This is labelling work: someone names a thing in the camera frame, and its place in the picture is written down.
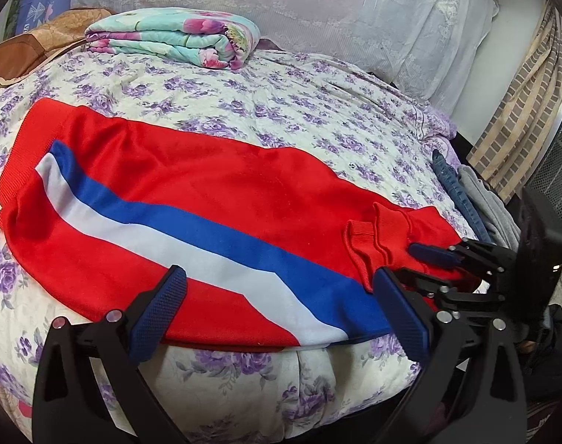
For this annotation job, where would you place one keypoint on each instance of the folded teal floral blanket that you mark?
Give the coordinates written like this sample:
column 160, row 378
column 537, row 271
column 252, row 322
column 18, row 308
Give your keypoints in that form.
column 179, row 37

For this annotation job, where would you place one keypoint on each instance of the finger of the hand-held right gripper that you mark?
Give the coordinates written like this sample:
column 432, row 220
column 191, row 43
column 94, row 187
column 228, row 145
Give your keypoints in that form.
column 429, row 282
column 429, row 252

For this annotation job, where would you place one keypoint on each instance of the pink floral sheet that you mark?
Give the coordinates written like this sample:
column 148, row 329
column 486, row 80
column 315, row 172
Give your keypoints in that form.
column 3, row 402

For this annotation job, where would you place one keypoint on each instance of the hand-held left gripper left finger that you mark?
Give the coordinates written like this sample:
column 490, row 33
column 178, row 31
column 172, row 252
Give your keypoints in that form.
column 163, row 303

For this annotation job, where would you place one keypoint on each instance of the grey garment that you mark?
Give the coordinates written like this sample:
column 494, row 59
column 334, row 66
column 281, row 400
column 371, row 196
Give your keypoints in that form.
column 489, row 203

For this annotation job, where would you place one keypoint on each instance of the purple floral quilt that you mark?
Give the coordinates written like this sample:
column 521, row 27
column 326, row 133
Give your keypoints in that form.
column 271, row 101

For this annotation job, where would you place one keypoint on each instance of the beige brick-pattern curtain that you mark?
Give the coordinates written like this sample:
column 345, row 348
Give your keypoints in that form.
column 526, row 111

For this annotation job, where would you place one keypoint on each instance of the red blue white jacket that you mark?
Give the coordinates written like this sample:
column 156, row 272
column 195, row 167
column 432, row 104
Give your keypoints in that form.
column 207, row 240

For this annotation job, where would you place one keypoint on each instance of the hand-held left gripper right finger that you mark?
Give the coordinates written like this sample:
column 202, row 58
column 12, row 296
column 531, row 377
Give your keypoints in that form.
column 399, row 307

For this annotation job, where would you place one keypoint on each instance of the large lavender lace pillow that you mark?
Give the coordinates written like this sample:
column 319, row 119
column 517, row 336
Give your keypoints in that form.
column 336, row 14

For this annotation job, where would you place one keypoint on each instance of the blue jeans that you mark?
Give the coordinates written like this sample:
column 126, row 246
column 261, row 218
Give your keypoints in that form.
column 461, row 194

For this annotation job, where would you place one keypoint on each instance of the grey mesh panel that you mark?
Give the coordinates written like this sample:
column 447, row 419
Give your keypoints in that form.
column 558, row 171

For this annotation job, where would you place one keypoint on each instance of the brown cushion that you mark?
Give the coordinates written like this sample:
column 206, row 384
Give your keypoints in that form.
column 35, row 41

